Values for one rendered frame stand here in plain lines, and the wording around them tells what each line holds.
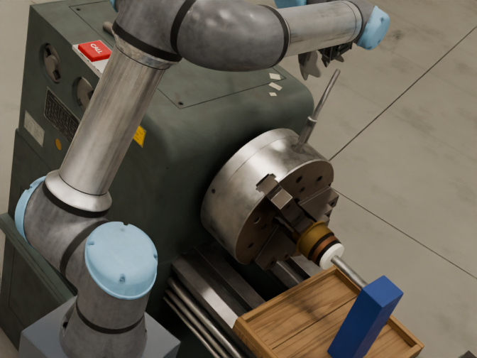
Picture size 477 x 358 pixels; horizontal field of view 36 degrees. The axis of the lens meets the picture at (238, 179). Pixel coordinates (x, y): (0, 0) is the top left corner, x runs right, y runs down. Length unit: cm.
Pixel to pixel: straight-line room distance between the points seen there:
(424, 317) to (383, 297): 170
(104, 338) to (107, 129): 35
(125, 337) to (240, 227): 45
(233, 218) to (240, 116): 23
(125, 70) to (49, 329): 49
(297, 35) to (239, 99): 59
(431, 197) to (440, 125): 75
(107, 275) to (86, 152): 19
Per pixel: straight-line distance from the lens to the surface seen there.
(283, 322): 175
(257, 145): 163
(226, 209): 162
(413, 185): 396
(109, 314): 121
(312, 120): 160
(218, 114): 164
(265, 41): 106
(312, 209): 172
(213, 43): 104
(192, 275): 181
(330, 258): 165
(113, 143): 116
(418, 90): 484
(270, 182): 159
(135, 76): 112
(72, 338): 129
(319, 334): 177
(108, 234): 119
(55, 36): 181
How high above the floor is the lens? 217
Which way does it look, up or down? 38 degrees down
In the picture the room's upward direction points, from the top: 19 degrees clockwise
